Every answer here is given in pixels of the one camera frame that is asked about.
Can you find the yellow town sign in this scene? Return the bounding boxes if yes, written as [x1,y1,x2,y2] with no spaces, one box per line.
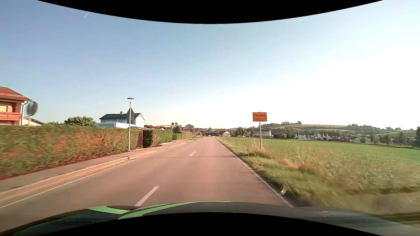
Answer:
[252,112,268,152]

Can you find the dark green hedge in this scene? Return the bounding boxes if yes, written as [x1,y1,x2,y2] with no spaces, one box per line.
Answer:
[142,129,173,148]

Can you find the grey asphalt road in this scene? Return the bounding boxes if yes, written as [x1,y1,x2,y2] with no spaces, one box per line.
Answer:
[0,137,293,232]

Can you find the white house with dark roof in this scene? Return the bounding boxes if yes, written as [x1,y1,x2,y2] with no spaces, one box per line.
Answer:
[98,108,145,129]

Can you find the car's own bonnet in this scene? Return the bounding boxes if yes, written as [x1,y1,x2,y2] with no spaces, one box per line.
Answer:
[10,201,420,236]

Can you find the road markings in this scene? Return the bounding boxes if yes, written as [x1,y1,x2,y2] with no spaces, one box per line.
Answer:
[0,137,293,210]

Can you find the grass verge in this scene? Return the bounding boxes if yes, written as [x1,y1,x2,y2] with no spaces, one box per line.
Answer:
[215,137,420,214]

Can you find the distant wooded hill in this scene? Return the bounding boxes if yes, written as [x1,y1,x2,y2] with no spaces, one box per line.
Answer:
[230,121,420,135]

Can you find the green tree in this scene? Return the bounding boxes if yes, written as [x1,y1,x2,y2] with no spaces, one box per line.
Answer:
[63,116,98,127]

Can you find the long trimmed hedge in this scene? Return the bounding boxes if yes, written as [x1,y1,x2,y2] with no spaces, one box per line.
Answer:
[0,125,142,179]

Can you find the grey pavement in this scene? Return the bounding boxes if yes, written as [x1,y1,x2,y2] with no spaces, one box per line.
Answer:
[0,140,194,193]

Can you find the green field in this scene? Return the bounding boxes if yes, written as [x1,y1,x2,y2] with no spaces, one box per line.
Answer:
[223,137,420,166]

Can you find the low white building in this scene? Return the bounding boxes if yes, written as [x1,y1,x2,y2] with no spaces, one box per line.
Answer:
[22,117,45,126]

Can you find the round traffic mirror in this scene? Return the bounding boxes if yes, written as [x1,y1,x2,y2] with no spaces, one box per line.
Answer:
[26,101,39,125]

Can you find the orange house with balcony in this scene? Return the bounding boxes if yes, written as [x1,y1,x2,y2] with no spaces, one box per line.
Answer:
[0,86,33,126]

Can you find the lamp post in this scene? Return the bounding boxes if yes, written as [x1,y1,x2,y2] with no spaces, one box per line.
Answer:
[127,97,135,151]

